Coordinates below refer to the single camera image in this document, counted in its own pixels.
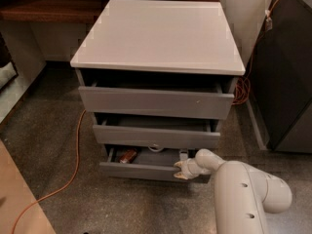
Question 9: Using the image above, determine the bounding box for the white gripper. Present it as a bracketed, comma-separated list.
[174, 159, 205, 180]

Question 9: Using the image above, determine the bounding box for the grey bottom drawer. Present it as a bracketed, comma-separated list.
[99, 145, 196, 182]

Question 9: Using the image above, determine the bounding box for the grey drawer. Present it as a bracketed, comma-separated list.
[99, 145, 196, 182]
[78, 86, 234, 120]
[93, 114, 220, 149]

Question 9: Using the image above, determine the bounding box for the clear plastic bottle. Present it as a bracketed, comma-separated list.
[179, 149, 188, 161]

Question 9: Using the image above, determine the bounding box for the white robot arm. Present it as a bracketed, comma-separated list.
[175, 149, 293, 234]

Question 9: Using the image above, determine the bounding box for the grey middle drawer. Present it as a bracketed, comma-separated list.
[93, 114, 220, 149]

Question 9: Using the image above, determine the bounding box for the grey top drawer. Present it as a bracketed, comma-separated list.
[78, 86, 234, 120]

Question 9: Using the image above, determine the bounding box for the grey drawer cabinet white top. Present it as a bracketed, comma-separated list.
[69, 0, 247, 183]

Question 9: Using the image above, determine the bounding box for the dark wooden counter shelf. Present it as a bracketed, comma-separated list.
[0, 0, 220, 25]

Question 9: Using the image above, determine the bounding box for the white round bowl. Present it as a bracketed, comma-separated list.
[148, 146, 165, 153]

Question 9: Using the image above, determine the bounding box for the orange soda can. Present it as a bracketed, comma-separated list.
[119, 149, 137, 164]

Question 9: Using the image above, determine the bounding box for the dark cabinet on right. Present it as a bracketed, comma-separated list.
[248, 0, 312, 153]

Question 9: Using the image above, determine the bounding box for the dark framed object at left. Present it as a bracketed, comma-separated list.
[0, 33, 19, 92]

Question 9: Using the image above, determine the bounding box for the orange extension cable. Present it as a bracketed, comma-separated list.
[11, 0, 312, 234]

